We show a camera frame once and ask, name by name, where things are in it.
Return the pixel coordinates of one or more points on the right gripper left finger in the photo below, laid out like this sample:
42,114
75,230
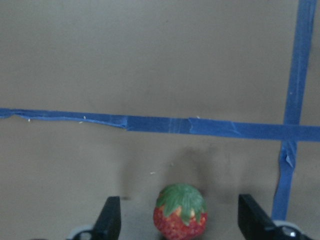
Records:
108,224

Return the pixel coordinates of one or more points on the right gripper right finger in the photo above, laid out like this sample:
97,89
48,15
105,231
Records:
253,221

